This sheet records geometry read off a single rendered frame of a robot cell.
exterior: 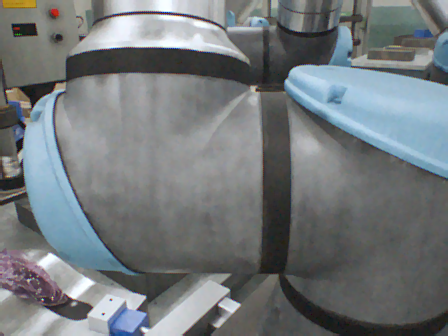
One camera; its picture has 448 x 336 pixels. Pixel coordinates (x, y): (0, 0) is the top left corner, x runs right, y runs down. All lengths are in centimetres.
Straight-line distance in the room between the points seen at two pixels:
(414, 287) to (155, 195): 15
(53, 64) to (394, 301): 142
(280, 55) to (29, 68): 112
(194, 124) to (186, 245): 6
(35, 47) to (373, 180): 139
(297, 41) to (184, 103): 30
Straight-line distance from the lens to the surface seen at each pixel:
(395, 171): 21
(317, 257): 22
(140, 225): 21
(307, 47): 49
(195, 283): 81
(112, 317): 65
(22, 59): 149
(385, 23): 702
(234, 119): 21
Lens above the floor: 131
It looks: 22 degrees down
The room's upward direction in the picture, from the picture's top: 1 degrees counter-clockwise
